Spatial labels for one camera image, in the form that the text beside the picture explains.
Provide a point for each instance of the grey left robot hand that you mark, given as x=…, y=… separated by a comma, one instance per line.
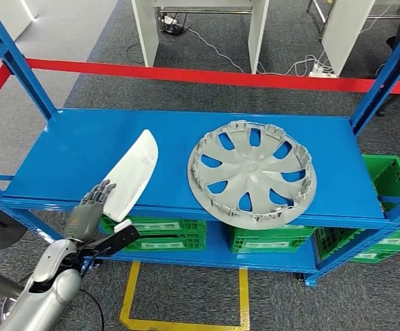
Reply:
x=84, y=221

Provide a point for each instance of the white curved plastic part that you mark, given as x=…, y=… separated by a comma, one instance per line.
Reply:
x=130, y=178

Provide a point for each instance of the blue metal shelf rack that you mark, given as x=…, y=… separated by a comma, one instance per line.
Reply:
x=65, y=151

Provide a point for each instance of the long red barrier belt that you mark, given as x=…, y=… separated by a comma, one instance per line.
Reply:
x=186, y=74

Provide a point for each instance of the white desk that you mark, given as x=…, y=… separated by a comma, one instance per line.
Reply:
x=147, y=36
x=348, y=32

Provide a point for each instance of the grey plastic wheel hubcap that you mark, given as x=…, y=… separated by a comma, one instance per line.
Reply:
x=251, y=170

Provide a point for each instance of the white cabinet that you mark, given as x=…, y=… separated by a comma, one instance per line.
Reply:
x=14, y=13

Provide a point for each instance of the white power strip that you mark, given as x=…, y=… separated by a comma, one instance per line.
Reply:
x=322, y=73
x=169, y=20

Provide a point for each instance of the open green plastic crate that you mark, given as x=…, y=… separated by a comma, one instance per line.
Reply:
x=389, y=178

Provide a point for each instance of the black stanchion post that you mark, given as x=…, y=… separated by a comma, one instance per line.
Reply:
x=0, y=233

